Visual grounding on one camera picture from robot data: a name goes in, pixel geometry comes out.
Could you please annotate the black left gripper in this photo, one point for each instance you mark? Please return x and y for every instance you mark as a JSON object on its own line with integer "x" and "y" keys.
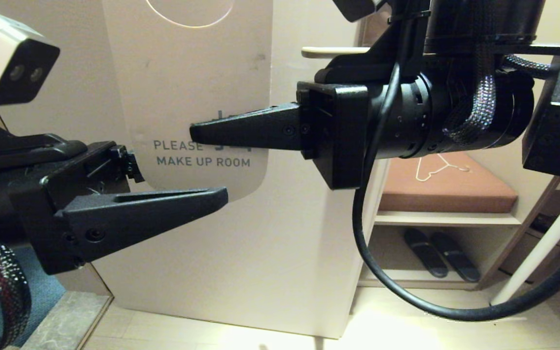
{"x": 66, "y": 184}

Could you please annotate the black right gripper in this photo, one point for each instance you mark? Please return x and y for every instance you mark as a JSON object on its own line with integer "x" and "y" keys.
{"x": 341, "y": 136}

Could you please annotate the grey do-not-disturb door sign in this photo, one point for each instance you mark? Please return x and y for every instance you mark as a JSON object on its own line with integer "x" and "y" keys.
{"x": 187, "y": 73}

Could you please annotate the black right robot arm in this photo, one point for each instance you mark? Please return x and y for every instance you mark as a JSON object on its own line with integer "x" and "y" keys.
{"x": 455, "y": 112}

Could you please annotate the beige door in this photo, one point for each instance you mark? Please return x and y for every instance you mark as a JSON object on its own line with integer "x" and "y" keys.
{"x": 260, "y": 243}

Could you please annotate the blue carpet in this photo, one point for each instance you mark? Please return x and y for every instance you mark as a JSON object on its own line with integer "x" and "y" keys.
{"x": 42, "y": 291}

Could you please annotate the grey marble threshold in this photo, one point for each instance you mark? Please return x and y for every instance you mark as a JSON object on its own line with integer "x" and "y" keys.
{"x": 66, "y": 321}

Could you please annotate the brown seat cushion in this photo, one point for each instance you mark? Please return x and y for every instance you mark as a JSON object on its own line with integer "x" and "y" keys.
{"x": 455, "y": 194}

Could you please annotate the black slipper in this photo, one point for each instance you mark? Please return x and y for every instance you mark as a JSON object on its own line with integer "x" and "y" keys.
{"x": 455, "y": 257}
{"x": 426, "y": 255}

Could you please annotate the white table leg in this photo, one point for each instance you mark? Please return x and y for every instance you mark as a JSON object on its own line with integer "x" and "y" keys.
{"x": 537, "y": 253}

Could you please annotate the black left camera bracket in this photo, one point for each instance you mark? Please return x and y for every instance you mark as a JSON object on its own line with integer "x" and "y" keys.
{"x": 17, "y": 146}

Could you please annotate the black camera bracket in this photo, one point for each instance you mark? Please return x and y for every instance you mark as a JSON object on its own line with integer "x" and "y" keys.
{"x": 17, "y": 146}
{"x": 382, "y": 53}

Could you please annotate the black right camera bracket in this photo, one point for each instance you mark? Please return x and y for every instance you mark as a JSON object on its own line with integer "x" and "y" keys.
{"x": 382, "y": 53}

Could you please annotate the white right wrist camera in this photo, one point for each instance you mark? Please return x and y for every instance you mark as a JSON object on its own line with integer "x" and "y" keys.
{"x": 355, "y": 8}

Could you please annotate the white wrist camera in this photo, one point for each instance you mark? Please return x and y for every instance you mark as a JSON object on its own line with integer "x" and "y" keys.
{"x": 3, "y": 58}
{"x": 355, "y": 8}

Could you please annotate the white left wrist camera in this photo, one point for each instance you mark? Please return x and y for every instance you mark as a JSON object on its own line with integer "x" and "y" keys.
{"x": 3, "y": 58}

